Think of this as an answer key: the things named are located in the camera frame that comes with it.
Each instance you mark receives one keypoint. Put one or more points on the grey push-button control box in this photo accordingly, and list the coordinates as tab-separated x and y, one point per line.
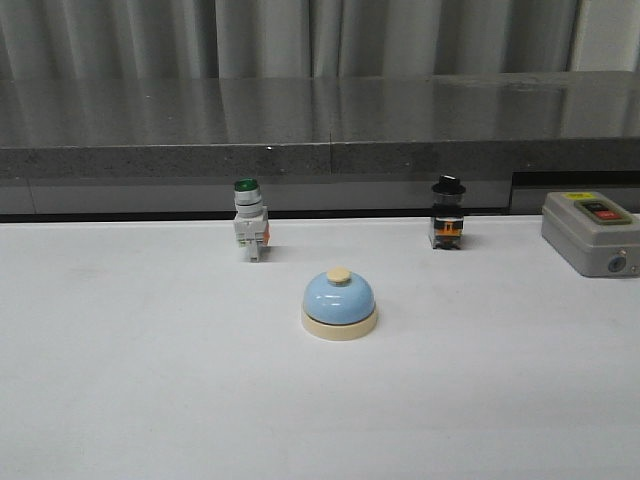
595	235

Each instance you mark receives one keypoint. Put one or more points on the grey stone counter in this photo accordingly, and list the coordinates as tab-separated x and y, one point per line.
172	149

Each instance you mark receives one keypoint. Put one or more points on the blue dome call bell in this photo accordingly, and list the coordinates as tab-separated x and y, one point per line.
339	305

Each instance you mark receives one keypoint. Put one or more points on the green pushbutton switch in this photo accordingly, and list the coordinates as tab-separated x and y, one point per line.
251	223

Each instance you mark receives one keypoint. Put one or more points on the grey pleated curtain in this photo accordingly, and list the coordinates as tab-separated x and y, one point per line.
279	39

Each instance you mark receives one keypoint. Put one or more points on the black selector switch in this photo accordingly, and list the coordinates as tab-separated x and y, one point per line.
447	221

